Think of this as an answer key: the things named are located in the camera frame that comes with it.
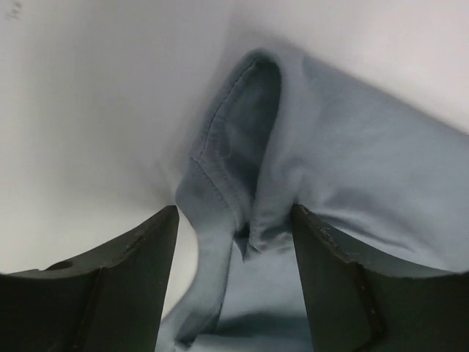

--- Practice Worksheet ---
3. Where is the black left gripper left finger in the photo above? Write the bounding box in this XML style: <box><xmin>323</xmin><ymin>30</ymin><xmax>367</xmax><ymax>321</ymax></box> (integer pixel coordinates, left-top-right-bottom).
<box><xmin>1</xmin><ymin>205</ymin><xmax>180</xmax><ymax>352</ymax></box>

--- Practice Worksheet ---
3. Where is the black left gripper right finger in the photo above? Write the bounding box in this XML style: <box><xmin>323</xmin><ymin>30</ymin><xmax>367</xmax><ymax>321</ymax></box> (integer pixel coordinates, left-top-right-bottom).
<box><xmin>291</xmin><ymin>205</ymin><xmax>468</xmax><ymax>351</ymax></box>

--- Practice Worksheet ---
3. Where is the grey polo shirt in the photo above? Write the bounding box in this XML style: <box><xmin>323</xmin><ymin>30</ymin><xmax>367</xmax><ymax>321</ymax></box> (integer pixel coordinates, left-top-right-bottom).
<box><xmin>156</xmin><ymin>51</ymin><xmax>468</xmax><ymax>351</ymax></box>

